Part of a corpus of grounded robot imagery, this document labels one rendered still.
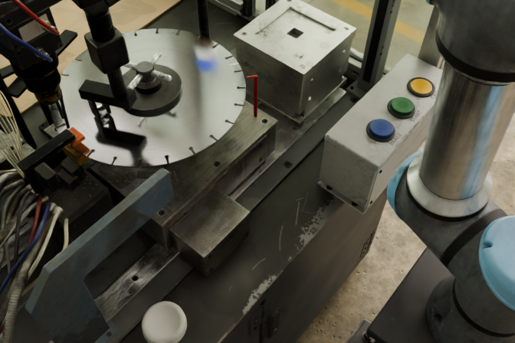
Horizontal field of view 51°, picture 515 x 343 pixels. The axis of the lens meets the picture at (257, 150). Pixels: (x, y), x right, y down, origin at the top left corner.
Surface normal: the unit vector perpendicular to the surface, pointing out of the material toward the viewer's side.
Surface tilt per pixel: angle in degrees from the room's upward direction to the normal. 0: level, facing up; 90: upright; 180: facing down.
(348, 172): 90
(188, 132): 0
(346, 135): 0
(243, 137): 0
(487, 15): 93
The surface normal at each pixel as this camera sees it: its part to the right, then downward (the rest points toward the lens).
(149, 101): 0.02, -0.55
